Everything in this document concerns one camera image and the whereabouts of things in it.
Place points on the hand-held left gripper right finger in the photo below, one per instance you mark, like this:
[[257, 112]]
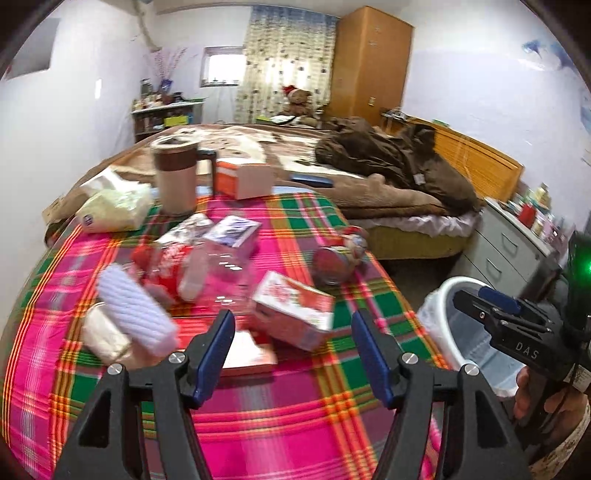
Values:
[[369, 360]]

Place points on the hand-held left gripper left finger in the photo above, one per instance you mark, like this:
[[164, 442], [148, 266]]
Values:
[[214, 355]]

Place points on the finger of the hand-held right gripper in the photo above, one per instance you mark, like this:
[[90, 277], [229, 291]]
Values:
[[501, 299], [475, 311]]

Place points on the white trash bin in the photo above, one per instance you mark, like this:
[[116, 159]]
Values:
[[443, 314]]

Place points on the clear plastic cup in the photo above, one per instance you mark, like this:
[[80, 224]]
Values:
[[221, 281], [187, 277]]

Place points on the red white carton box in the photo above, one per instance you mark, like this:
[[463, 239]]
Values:
[[291, 309]]

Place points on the small purple white box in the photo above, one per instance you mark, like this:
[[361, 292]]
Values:
[[231, 230]]

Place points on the person's right forearm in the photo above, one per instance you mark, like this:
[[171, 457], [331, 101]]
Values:
[[568, 447]]

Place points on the person's right hand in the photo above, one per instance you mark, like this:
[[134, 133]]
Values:
[[524, 392]]

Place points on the white flat booklet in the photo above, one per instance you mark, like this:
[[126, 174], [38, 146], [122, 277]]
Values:
[[244, 355]]

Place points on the grey drawer cabinet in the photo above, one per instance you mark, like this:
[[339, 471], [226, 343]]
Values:
[[498, 249]]

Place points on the bed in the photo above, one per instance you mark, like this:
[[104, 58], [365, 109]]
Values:
[[415, 242]]

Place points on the pink green plaid tablecloth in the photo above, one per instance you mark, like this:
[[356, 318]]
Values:
[[286, 415]]

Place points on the white ribbed cup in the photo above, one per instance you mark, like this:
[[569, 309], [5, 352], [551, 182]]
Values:
[[134, 304]]

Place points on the bottles on drawer cabinet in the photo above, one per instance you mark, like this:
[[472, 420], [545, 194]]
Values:
[[535, 207]]

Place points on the red tin can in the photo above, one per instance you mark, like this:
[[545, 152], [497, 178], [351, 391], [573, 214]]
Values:
[[332, 265]]

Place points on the printed white paper cup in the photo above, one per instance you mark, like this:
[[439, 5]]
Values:
[[184, 228]]

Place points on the wooden headboard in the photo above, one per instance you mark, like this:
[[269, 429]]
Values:
[[485, 161]]

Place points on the orange white cardboard box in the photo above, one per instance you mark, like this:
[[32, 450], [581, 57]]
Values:
[[244, 180]]

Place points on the yellow patterned tissue pack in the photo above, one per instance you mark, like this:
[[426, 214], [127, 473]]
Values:
[[115, 207]]

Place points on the white brown lidded jug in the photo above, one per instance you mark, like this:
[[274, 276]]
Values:
[[175, 180]]

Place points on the brown coat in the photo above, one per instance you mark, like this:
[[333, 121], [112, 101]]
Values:
[[383, 157]]

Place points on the blue phone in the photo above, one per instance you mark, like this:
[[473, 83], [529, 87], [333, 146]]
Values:
[[311, 181]]

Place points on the brown patterned blanket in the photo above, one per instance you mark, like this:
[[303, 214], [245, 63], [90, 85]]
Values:
[[286, 143]]

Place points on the cluttered shelf unit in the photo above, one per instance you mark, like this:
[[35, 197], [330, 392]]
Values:
[[166, 121]]

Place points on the bottles on shelf unit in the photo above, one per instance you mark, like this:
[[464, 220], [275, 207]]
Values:
[[154, 98]]

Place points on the brown teddy bear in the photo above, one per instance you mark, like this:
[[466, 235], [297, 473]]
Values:
[[298, 104]]

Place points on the wooden wardrobe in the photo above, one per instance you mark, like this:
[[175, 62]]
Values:
[[369, 64]]

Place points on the small window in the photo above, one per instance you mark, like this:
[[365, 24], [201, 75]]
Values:
[[221, 67]]

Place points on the dried branches in vase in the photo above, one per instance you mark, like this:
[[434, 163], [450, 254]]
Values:
[[166, 64]]

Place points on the patterned curtain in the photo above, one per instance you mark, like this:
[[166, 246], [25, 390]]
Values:
[[277, 55]]

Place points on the wall socket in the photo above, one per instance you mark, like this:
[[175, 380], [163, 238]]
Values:
[[54, 208]]

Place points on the blue wall sticker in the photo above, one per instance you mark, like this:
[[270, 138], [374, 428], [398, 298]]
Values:
[[549, 53]]

